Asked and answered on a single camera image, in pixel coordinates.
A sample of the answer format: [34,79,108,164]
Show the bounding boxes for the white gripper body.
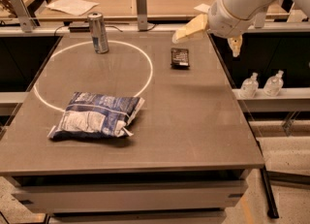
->
[208,0,259,38]

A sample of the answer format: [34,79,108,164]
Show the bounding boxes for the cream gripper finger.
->
[172,14,208,44]
[228,35,243,57]

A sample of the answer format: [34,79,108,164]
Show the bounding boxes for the black rxbar chocolate bar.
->
[170,48,190,68]

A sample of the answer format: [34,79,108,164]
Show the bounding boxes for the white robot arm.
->
[172,0,310,57]

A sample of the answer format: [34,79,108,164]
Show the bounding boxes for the silver blue redbull can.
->
[87,12,109,54]

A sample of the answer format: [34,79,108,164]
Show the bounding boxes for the white paper sheet right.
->
[195,4,210,13]

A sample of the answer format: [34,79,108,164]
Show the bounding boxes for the white paper sheet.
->
[195,4,210,13]
[47,0,97,16]

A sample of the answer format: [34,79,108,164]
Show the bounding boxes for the clear sanitizer bottle left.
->
[239,73,259,98]

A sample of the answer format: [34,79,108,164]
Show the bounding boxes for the clear sanitizer bottle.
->
[239,73,259,98]
[263,70,284,97]

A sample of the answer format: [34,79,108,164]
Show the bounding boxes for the clear sanitizer bottle right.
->
[263,70,284,97]

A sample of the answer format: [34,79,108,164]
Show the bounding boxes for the white paper sheet left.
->
[47,0,97,16]

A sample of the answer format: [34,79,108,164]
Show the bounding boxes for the blue white chip bag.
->
[48,92,144,141]

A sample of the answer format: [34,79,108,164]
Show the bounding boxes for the white drawer cabinet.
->
[12,169,248,224]

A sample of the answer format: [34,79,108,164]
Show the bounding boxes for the right metal bracket post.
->
[254,7,268,28]

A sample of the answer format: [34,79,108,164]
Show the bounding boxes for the metal bracket post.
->
[136,0,148,31]
[10,0,36,33]
[254,7,268,28]

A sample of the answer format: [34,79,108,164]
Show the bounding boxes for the middle metal bracket post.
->
[136,0,148,31]

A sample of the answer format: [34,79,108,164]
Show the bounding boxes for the left metal bracket post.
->
[10,0,36,33]

